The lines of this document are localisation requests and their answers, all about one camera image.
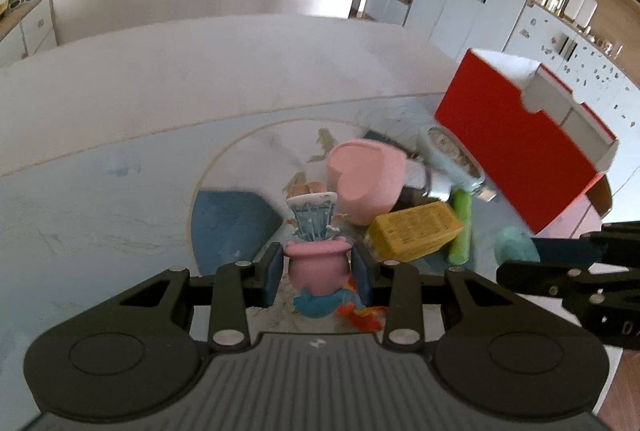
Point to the orange toy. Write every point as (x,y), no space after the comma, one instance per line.
(365,316)

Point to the green tube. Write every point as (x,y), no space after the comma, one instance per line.
(461,226)

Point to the red cardboard box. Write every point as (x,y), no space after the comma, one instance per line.
(505,146)

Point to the pink heart-shaped container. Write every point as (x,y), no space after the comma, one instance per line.
(367,176)

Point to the blue printed table mat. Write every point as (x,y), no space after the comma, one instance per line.
(125,221)

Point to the yellow rectangular box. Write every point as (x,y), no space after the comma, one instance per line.
(415,228)

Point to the small wooden sideboard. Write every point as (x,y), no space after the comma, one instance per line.
(30,26)

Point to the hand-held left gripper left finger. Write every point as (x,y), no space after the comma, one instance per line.
(272,273)

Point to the white double-door cabinet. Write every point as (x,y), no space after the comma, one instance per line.
(465,6)

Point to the blue white striped toy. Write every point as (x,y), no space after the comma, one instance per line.
(312,216)

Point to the low white shoe cabinet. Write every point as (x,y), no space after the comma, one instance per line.
(387,8)

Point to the white sticker-covered cabinet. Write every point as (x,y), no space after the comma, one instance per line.
(575,61)

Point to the pink pig figurine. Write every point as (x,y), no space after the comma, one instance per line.
(316,266)

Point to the white sunglasses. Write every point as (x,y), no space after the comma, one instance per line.
(24,1)

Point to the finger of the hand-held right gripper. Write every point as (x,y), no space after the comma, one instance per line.
(540,276)
(565,251)

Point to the teal toy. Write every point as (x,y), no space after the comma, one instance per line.
(515,247)

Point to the white canister pair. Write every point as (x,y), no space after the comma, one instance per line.
(582,7)

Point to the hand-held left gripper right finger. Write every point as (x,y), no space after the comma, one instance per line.
(361,273)

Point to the clear cylindrical container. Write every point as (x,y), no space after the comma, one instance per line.
(447,153)

